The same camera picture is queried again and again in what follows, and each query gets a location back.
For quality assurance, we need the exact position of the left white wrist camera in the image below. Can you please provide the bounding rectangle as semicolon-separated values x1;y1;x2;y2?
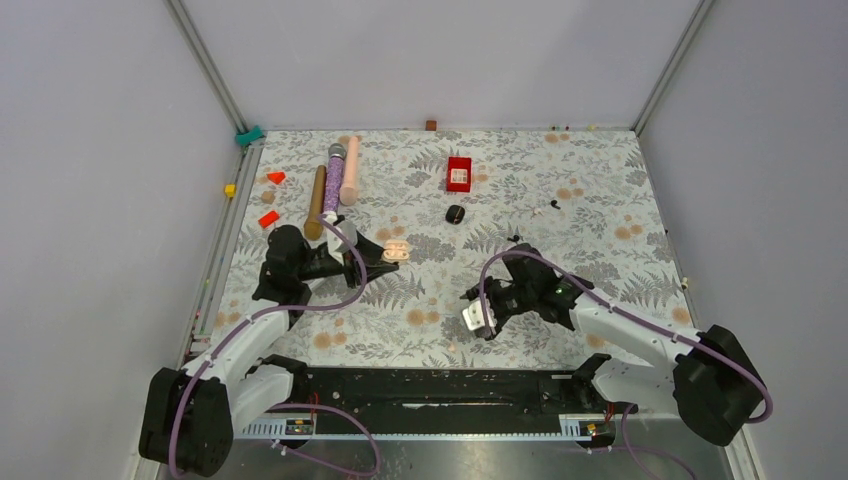
326;220;358;264

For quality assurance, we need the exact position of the beige earbud charging case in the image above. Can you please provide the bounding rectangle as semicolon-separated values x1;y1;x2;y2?
382;239;410;263

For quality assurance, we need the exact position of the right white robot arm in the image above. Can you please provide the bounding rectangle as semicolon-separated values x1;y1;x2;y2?
461;243;774;446

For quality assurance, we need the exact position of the purple glitter microphone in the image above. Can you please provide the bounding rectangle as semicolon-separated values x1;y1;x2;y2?
322;143;347;216

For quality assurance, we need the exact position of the red flat block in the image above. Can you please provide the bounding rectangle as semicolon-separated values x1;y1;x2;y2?
258;211;280;229

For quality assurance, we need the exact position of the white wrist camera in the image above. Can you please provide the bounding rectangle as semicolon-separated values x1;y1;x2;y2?
461;299;491;337
326;220;358;264

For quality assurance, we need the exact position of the pink microphone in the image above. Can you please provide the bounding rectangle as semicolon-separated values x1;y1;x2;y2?
339;136;360;206

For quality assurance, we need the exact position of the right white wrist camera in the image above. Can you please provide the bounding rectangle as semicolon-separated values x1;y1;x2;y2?
461;299;491;337

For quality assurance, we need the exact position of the slotted cable duct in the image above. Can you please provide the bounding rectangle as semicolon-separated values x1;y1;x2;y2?
234;415;615;444

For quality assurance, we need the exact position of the floral patterned table mat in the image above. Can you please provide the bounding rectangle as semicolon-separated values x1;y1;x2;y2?
211;129;697;372

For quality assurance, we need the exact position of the red triangular block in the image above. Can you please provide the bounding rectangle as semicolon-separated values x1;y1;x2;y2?
266;171;286;185

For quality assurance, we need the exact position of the red small box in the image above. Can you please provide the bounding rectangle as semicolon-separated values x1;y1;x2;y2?
445;156;473;193

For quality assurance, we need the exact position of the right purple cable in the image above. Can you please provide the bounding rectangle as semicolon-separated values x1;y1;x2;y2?
478;249;774;480

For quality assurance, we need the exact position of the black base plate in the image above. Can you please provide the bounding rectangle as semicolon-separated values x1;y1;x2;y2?
259;367;626;433

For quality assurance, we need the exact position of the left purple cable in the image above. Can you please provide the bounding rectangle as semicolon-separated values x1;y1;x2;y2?
166;213;382;480

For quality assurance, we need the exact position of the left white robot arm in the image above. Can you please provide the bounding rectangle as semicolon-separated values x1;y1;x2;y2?
138;220;400;477

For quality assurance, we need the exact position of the purple cable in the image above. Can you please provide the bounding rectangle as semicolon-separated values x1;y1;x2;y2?
166;213;382;480
478;249;774;480

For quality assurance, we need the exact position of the black earbud case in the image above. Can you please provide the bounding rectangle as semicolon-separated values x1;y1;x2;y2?
445;205;466;225

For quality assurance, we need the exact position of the brown microphone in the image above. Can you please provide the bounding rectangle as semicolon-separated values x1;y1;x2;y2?
303;165;327;241

